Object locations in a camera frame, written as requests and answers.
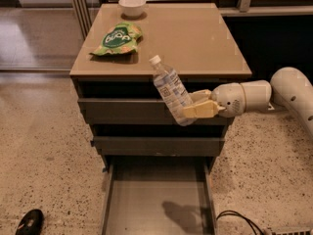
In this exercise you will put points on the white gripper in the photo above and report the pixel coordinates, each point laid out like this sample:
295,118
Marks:
228,99

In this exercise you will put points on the clear plastic water bottle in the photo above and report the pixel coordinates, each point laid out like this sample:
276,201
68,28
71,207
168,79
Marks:
172,90

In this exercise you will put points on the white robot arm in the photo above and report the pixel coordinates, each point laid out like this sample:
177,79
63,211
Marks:
289,89

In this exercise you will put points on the grey drawer cabinet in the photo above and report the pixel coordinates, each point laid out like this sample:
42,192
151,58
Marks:
192,38

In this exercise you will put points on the grey middle drawer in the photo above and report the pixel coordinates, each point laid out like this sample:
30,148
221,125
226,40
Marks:
159,146

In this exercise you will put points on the grey open bottom drawer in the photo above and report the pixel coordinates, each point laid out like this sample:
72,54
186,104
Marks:
159,198

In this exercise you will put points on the grey top drawer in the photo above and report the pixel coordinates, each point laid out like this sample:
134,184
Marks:
125,111

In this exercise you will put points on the green snack bag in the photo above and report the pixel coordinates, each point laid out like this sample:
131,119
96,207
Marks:
121,39

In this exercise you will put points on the white ceramic bowl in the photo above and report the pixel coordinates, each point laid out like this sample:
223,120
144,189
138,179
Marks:
132,8

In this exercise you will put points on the white floor vent grille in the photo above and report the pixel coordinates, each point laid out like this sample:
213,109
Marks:
288,230

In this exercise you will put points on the black shoe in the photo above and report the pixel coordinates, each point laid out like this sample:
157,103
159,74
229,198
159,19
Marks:
31,223

